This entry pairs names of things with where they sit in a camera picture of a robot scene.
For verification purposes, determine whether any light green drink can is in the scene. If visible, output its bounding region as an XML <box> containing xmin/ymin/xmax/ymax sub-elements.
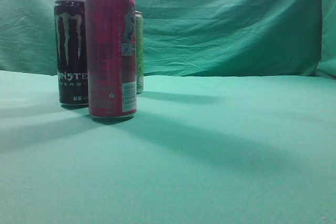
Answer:
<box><xmin>135</xmin><ymin>11</ymin><xmax>144</xmax><ymax>94</ymax></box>

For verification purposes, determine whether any pink tall drink can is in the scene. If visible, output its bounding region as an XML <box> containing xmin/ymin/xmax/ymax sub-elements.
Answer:
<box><xmin>85</xmin><ymin>0</ymin><xmax>137</xmax><ymax>120</ymax></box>

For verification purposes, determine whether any green cloth table cover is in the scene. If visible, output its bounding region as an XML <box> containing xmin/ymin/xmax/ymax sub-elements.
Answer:
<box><xmin>1</xmin><ymin>71</ymin><xmax>335</xmax><ymax>223</ymax></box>

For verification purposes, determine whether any black Monster energy can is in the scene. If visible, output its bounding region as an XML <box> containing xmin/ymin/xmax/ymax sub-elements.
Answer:
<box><xmin>54</xmin><ymin>0</ymin><xmax>88</xmax><ymax>107</ymax></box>

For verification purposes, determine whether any green cloth backdrop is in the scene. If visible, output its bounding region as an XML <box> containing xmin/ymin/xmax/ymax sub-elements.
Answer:
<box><xmin>1</xmin><ymin>0</ymin><xmax>326</xmax><ymax>76</ymax></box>

